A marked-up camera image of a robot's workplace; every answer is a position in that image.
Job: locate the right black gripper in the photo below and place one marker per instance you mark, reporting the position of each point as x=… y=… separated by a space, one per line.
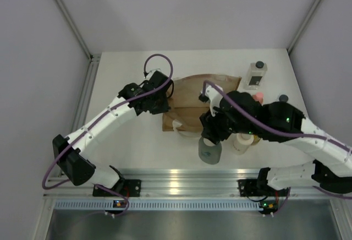
x=212 y=129

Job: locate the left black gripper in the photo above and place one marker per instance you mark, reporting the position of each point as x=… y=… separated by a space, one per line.
x=164 y=108

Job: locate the round white jar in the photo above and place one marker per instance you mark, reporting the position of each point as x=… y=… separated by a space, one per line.
x=242 y=142

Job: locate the brown canvas tote bag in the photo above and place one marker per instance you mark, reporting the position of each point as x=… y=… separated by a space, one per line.
x=185 y=106

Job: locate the yellow bottle red cap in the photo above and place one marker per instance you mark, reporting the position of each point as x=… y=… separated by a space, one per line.
x=256 y=139

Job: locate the orange bottle pink cap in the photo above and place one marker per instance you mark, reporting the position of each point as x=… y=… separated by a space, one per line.
x=258 y=97

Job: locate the clear bottle black cap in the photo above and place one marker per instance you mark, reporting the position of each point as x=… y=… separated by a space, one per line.
x=255 y=75

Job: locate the white bottle dark cap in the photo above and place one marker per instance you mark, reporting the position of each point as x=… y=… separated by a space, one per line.
x=283 y=98

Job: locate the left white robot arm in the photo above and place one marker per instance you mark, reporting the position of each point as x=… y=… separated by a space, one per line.
x=74 y=152

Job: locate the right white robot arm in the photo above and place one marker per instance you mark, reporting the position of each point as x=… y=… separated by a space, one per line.
x=280 y=122

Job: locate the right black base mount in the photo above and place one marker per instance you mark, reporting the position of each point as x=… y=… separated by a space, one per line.
x=248 y=188

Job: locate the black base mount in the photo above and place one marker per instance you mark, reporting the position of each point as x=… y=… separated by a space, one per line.
x=248 y=188
x=125 y=187

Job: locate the aluminium mounting rail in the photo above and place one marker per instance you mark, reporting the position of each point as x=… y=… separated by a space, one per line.
x=184 y=184

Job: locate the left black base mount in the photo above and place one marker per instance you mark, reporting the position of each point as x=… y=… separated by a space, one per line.
x=125 y=187

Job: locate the slotted grey cable duct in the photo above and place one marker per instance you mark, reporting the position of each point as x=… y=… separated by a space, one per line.
x=159 y=204

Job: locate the left aluminium frame post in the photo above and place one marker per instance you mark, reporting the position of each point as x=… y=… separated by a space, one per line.
x=73 y=27

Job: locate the aluminium frame post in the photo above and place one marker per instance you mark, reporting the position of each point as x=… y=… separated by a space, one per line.
x=73 y=27
x=304 y=24

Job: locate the right aluminium frame post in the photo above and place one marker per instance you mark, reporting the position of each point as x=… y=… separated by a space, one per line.
x=304 y=24

